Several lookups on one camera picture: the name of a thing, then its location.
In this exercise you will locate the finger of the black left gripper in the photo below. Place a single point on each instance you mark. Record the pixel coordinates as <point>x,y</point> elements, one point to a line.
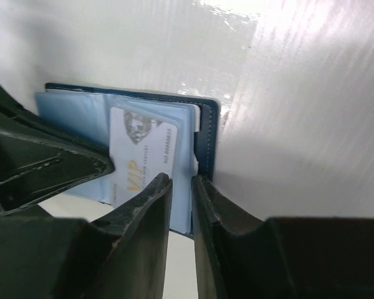
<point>39,161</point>

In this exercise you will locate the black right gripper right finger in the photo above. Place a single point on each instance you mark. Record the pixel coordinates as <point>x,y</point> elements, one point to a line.
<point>240,256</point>

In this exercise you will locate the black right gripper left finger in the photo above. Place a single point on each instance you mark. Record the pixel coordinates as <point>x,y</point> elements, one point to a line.
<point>120,255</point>

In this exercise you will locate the blue leather card holder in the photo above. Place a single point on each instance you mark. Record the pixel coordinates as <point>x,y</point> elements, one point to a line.
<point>85,112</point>

